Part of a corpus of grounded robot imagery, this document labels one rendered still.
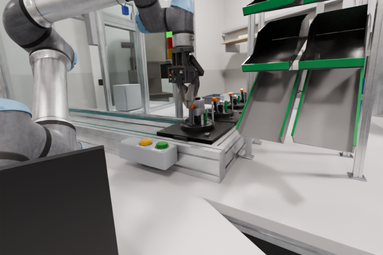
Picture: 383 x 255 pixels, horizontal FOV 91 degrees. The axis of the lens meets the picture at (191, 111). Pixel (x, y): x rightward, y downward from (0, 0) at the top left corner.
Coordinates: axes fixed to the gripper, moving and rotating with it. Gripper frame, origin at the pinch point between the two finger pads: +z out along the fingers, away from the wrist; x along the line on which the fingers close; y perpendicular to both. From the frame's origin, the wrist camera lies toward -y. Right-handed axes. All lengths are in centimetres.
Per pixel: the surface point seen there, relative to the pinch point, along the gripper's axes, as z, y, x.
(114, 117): 14, -15, -64
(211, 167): 16.6, 11.7, 14.1
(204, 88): 32, -459, -220
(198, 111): 3.0, -3.6, 2.0
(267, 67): -12.3, 2.3, 27.6
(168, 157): 13.9, 16.5, 2.0
